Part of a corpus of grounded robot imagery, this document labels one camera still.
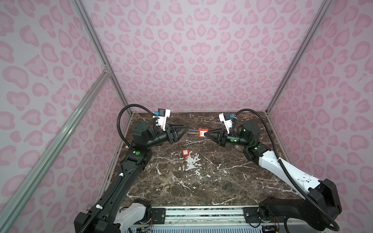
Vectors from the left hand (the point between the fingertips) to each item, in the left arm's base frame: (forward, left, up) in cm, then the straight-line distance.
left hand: (186, 126), depth 64 cm
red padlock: (-1, -7, -4) cm, 8 cm away
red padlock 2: (+6, +2, -36) cm, 36 cm away
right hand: (-2, -10, -4) cm, 11 cm away
